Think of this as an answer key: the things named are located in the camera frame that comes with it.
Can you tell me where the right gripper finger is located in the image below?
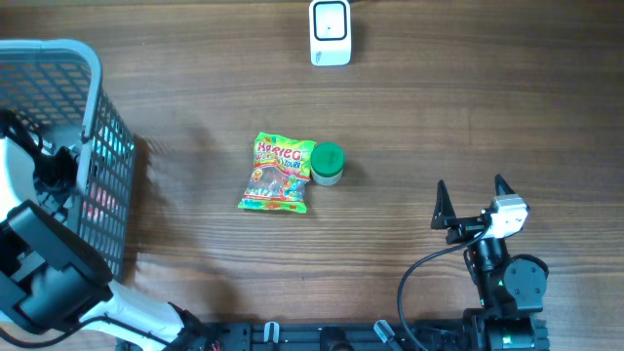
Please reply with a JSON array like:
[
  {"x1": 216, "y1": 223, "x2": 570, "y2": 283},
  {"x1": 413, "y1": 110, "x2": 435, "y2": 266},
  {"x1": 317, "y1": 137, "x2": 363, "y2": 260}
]
[
  {"x1": 494, "y1": 174, "x2": 515, "y2": 196},
  {"x1": 431, "y1": 179, "x2": 456, "y2": 230}
]

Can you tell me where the green lid jar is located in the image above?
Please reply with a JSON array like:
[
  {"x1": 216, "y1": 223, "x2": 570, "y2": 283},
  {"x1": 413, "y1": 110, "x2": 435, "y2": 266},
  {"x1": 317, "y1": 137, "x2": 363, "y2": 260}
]
[{"x1": 311, "y1": 142, "x2": 345, "y2": 186}]

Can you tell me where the Haribo gummy candy bag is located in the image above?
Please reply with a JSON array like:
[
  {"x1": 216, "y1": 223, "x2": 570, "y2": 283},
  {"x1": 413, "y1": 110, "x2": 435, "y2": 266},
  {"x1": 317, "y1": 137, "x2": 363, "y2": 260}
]
[{"x1": 238, "y1": 133, "x2": 317, "y2": 214}]

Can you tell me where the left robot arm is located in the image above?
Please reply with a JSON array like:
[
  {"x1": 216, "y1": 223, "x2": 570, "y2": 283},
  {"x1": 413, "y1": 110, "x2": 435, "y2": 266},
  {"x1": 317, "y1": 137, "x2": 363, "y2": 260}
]
[{"x1": 1, "y1": 109, "x2": 213, "y2": 350}]

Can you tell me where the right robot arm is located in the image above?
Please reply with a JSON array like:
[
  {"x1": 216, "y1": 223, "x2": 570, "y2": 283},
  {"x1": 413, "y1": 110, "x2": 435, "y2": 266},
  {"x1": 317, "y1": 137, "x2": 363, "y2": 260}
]
[{"x1": 431, "y1": 175, "x2": 549, "y2": 350}]

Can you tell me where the white barcode scanner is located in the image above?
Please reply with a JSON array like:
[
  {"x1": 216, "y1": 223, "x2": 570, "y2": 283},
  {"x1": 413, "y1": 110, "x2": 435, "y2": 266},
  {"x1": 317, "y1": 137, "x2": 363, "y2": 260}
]
[{"x1": 308, "y1": 0, "x2": 352, "y2": 66}]

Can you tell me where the grey plastic mesh basket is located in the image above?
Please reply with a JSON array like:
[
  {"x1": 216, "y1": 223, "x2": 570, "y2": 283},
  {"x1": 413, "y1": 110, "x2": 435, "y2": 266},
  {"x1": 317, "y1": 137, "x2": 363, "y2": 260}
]
[{"x1": 1, "y1": 39, "x2": 136, "y2": 280}]

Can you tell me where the black camera cable right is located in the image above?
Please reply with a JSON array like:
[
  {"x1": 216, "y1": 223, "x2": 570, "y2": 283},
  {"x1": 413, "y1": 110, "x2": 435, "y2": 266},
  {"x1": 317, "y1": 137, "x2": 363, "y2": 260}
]
[{"x1": 396, "y1": 224, "x2": 491, "y2": 351}]

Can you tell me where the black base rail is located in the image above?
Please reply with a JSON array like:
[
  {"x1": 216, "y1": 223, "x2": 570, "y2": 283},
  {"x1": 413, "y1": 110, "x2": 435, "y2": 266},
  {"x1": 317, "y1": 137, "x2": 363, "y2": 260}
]
[{"x1": 115, "y1": 320, "x2": 551, "y2": 351}]

